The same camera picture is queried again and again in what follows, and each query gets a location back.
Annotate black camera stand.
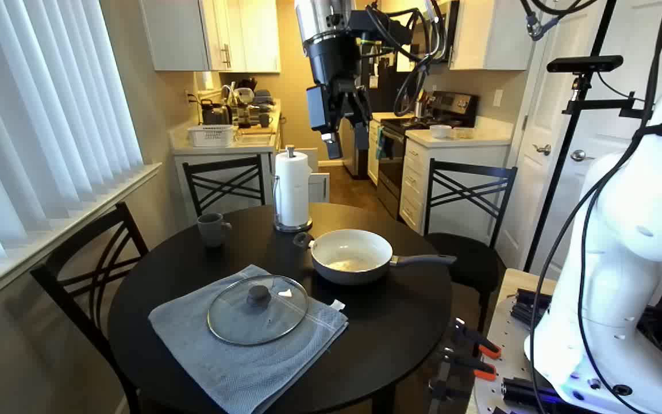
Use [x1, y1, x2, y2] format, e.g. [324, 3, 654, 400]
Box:
[521, 0, 648, 273]

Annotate black camera on stand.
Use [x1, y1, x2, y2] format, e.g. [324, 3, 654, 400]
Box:
[545, 54, 624, 77]

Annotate glass lid with grey knob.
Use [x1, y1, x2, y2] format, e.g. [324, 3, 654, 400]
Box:
[205, 273, 313, 350]

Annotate white pan with grey handle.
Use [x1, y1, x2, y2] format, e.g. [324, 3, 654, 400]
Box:
[308, 227, 460, 287]

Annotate white bowl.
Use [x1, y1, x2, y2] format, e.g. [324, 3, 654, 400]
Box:
[427, 122, 458, 141]

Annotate white panel door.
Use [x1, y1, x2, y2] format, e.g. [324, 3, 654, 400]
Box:
[568, 0, 662, 232]
[497, 15, 571, 272]

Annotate grey mug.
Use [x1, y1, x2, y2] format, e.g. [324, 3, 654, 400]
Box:
[196, 212, 234, 249]

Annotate black coffee maker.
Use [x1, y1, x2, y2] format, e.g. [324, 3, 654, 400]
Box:
[196, 77, 280, 128]

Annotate blue folded towel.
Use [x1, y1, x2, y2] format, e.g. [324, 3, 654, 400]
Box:
[146, 262, 351, 414]

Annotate white upper kitchen cabinet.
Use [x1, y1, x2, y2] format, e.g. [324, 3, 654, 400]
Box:
[448, 0, 537, 74]
[137, 0, 282, 77]

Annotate round black table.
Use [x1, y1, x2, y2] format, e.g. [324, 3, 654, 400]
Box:
[108, 202, 455, 414]

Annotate white paper towel roll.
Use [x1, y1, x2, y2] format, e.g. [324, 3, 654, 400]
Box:
[270, 150, 315, 227]

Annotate black clamp with orange tips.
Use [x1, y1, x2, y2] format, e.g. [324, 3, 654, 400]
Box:
[451, 316, 503, 363]
[442, 347, 500, 384]

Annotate white counter cabinet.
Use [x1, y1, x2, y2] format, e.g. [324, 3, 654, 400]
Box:
[168, 122, 280, 226]
[398, 125, 514, 238]

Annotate black box on platform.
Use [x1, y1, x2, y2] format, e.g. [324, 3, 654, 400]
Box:
[507, 287, 555, 329]

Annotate white vertical blinds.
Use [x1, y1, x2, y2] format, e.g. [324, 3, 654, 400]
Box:
[0, 0, 145, 277]

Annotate robot base platform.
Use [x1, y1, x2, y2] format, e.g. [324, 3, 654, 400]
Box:
[463, 268, 662, 414]

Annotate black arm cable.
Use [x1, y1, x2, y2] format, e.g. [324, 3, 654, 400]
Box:
[360, 0, 662, 414]

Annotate black cross-back chair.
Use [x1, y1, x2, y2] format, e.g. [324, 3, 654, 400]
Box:
[29, 200, 151, 414]
[182, 155, 267, 219]
[423, 157, 520, 335]

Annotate black kitchen stove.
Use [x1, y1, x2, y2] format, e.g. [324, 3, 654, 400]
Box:
[375, 89, 480, 222]

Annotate clear plastic container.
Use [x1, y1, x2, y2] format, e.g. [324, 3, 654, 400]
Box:
[186, 122, 238, 150]

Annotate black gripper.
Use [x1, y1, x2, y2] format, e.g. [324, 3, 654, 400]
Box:
[303, 31, 373, 161]

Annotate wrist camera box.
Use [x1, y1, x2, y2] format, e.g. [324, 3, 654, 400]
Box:
[303, 84, 334, 134]

